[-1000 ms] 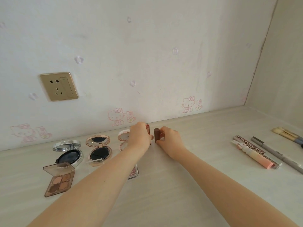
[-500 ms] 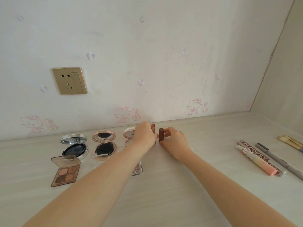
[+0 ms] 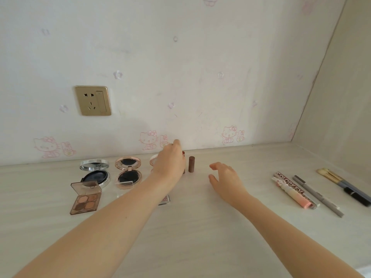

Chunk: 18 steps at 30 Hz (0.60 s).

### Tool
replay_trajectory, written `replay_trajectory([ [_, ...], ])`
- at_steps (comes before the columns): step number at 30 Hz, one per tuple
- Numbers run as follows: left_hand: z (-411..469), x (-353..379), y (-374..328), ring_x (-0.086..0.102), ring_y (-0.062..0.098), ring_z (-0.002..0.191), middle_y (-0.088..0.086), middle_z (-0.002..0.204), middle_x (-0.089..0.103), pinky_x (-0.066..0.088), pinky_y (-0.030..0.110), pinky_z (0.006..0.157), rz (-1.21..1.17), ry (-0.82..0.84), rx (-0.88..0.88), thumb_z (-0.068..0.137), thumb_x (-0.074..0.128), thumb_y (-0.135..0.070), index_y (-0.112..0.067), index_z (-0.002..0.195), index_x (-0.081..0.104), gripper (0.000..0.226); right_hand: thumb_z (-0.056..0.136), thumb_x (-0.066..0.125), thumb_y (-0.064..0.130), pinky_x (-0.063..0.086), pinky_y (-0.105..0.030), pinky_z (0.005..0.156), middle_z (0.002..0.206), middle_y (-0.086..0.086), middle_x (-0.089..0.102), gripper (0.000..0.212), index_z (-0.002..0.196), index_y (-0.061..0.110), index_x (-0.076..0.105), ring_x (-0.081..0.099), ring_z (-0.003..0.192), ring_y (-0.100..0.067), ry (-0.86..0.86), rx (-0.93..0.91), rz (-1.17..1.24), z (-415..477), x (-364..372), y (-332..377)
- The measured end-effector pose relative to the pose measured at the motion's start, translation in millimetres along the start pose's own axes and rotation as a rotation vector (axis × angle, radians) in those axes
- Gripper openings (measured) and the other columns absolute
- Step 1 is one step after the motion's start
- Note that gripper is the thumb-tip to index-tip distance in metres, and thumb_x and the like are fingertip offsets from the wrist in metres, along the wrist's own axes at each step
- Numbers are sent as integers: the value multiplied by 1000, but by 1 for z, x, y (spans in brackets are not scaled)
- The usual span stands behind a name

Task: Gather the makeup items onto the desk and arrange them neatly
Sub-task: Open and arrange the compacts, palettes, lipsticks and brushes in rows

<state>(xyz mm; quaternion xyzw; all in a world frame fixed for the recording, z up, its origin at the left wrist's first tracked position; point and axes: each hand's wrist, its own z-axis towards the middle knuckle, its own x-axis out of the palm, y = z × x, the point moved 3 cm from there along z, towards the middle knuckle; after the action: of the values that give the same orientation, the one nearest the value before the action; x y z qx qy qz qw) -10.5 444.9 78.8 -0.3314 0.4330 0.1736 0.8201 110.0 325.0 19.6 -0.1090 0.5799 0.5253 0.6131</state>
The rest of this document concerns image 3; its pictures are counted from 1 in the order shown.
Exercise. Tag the brown patterned cosmetic tube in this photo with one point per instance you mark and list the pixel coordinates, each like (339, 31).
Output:
(298, 186)

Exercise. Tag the rose gold cushion compact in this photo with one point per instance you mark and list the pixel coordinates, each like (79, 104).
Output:
(128, 172)

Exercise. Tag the silver cushion compact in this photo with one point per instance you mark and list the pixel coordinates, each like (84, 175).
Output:
(95, 175)

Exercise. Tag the grey eyeliner pen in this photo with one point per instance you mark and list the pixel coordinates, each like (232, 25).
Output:
(318, 196)

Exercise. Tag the brown lipstick tube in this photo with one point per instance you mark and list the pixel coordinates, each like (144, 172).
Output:
(191, 164)

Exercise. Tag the person's right thumb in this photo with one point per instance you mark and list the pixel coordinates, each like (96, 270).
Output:
(213, 181)

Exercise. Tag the person's left hand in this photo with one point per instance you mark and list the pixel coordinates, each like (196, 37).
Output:
(168, 165)

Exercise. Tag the person's left forearm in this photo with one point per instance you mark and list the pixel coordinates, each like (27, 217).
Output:
(101, 231)

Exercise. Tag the person's left fingers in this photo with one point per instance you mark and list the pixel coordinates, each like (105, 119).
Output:
(177, 145)

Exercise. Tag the black mascara tube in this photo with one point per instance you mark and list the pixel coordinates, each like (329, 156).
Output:
(358, 196)

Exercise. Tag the pink white cosmetic pen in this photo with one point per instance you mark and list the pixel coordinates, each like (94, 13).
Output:
(291, 193)

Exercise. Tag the small red patterned box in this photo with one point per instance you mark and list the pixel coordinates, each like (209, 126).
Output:
(164, 200)

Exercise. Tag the dark red lipstick tube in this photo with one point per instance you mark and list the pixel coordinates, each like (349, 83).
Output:
(183, 154)

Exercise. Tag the person's right forearm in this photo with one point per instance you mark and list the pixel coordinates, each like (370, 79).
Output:
(289, 243)

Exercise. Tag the brown eyeshadow palette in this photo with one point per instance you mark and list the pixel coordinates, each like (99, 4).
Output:
(87, 201)

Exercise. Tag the gold bristle makeup brush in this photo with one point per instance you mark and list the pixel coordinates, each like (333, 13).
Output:
(336, 179)

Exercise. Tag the gold wall socket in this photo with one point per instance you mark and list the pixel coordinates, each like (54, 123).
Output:
(92, 100)

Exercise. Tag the pink round compact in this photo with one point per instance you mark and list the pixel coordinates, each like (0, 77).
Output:
(153, 162)

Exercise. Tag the person's right hand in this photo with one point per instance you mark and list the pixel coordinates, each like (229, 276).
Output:
(230, 182)

